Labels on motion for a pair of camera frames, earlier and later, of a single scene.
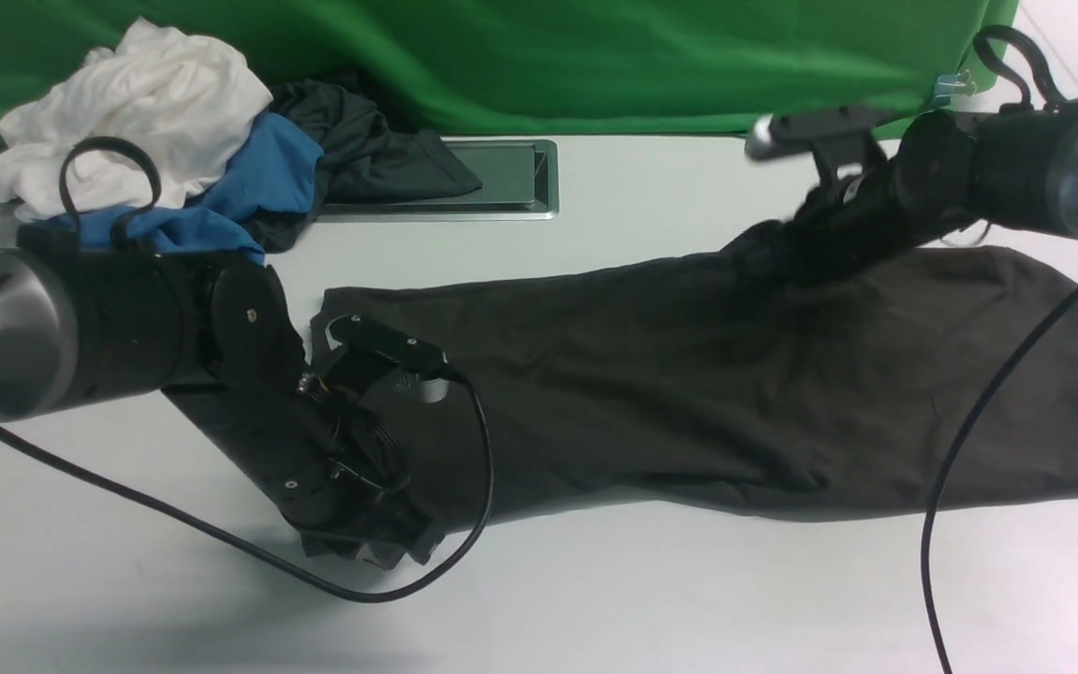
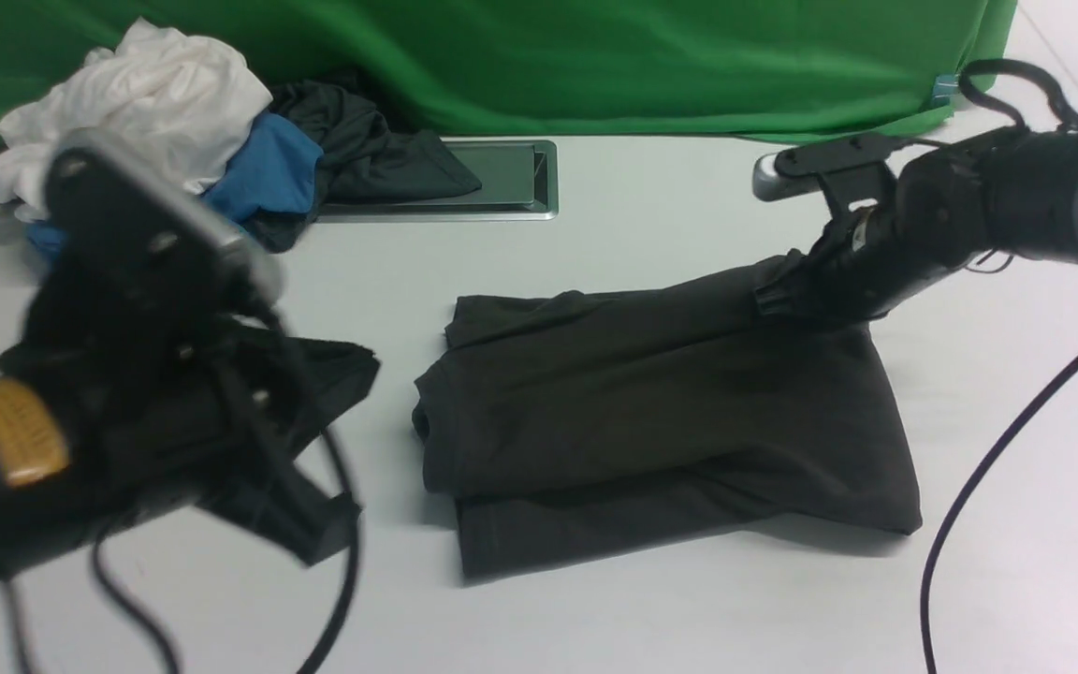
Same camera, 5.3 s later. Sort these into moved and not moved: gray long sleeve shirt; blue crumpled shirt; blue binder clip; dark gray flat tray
Moved: gray long sleeve shirt
Not moved: blue crumpled shirt; blue binder clip; dark gray flat tray
